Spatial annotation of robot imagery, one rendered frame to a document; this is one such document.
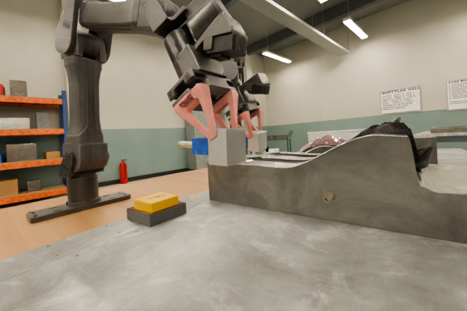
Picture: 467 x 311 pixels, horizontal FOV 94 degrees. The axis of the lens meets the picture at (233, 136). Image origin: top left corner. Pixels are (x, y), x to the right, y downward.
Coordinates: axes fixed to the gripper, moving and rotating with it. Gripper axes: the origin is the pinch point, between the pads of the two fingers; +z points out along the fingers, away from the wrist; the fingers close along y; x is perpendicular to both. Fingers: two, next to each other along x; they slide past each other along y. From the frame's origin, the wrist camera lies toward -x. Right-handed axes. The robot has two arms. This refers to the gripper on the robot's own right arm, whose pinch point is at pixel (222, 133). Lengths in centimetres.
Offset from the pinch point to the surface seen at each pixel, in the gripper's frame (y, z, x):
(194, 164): 405, -138, 429
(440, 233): 10.3, 24.5, -16.4
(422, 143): 53, 17, -22
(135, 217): -5.8, 4.9, 21.7
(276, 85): 806, -342, 231
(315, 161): 10.4, 9.9, -7.2
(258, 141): 27.2, -2.1, 9.5
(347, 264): -1.0, 21.2, -8.2
